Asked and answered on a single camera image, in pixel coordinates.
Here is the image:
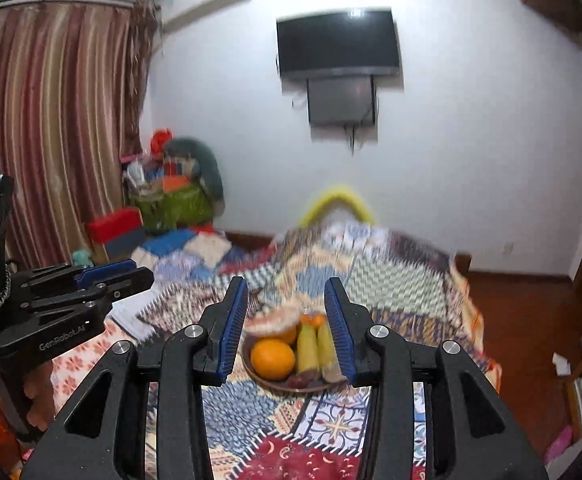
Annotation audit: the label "large orange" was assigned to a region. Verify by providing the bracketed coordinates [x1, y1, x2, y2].
[250, 339, 297, 381]

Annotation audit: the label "red topped stool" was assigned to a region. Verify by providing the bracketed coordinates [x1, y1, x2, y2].
[87, 210, 147, 263]

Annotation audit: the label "pink slippers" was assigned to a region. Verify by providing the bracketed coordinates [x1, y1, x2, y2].
[546, 425, 574, 463]

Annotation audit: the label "white air conditioner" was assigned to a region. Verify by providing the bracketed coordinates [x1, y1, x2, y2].
[158, 0, 252, 33]

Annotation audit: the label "yellow fluffy chair back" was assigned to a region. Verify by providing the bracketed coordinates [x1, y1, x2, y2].
[298, 185, 376, 228]

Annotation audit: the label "black wall television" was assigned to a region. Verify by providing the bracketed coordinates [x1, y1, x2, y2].
[276, 8, 403, 80]

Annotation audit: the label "white curtain rail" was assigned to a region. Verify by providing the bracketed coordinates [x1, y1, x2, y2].
[0, 0, 139, 12]

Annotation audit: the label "patchwork printed tablecloth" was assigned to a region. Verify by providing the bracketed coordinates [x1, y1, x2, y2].
[21, 222, 502, 480]

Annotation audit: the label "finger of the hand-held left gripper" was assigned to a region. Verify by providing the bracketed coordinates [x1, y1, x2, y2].
[14, 259, 138, 292]
[18, 266, 154, 322]

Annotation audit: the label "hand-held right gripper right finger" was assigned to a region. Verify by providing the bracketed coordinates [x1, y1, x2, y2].
[323, 276, 549, 480]

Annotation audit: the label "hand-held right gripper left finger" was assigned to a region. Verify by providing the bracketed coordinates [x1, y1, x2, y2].
[20, 276, 249, 480]

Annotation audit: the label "striped brown curtain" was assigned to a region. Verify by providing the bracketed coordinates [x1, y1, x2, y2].
[0, 2, 159, 271]

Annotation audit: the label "black hanging cable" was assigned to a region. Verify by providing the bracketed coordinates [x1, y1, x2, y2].
[346, 122, 367, 153]

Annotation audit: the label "purple plate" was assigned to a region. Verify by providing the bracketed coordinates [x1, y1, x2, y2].
[241, 330, 347, 393]

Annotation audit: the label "grey plush toy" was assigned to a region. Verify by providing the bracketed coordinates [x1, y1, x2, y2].
[163, 136, 226, 218]

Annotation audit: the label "green box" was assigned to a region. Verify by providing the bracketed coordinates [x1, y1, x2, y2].
[131, 185, 214, 233]

